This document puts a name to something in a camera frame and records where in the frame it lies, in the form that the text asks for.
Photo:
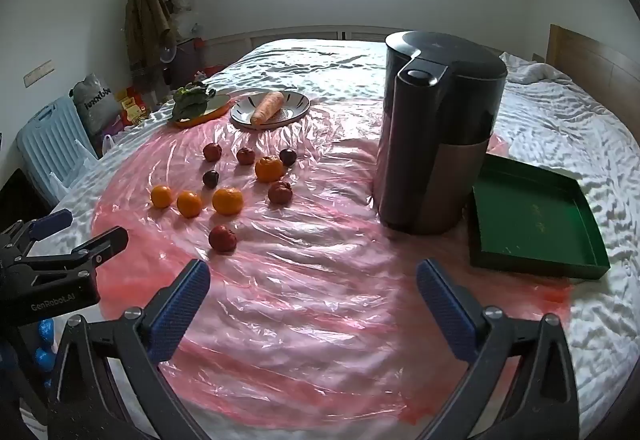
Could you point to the striped white plate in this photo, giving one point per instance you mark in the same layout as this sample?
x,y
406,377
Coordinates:
x,y
295,103

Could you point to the white wall trunking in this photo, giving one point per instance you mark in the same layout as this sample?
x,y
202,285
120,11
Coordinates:
x,y
39,72

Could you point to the white fan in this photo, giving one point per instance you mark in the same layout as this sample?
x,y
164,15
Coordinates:
x,y
167,53

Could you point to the wooden headboard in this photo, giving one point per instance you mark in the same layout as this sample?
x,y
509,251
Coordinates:
x,y
590,55

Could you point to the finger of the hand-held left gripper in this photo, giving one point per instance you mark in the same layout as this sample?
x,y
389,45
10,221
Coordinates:
x,y
107,242
50,222

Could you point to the light blue suitcase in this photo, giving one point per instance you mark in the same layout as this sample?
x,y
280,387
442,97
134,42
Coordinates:
x,y
50,135

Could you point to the white crumpled quilt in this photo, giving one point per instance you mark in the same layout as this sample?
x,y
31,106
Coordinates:
x,y
530,70

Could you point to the grey printed bag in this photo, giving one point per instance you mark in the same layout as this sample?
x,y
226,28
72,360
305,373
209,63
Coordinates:
x,y
97,103

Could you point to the person's left hand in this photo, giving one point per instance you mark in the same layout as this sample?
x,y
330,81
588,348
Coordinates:
x,y
44,360

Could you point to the green tray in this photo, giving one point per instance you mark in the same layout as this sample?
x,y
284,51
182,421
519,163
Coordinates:
x,y
530,215

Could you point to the orange plate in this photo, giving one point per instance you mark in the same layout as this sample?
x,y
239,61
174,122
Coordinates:
x,y
216,106

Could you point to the red apple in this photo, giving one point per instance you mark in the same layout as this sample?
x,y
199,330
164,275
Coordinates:
x,y
279,192
222,238
212,152
245,156

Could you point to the brown hanging coat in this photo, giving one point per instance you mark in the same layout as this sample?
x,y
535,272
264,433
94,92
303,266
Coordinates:
x,y
145,15

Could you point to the dark purple plum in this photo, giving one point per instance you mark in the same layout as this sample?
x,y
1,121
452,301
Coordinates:
x,y
288,157
211,178

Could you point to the green leafy vegetable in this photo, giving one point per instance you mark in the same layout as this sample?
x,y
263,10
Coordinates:
x,y
192,98

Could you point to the yellow red carton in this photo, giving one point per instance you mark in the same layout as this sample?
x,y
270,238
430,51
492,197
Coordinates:
x,y
131,106

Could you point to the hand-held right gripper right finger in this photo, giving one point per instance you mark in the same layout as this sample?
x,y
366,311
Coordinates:
x,y
445,315

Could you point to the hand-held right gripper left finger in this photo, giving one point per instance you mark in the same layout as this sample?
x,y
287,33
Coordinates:
x,y
180,310

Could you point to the pink plastic sheet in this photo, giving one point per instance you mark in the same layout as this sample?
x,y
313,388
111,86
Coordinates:
x,y
310,295

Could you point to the mandarin orange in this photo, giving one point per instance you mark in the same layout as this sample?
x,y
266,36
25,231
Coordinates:
x,y
269,169
227,201
189,204
161,196

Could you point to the carrot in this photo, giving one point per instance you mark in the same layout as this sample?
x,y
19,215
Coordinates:
x,y
267,108

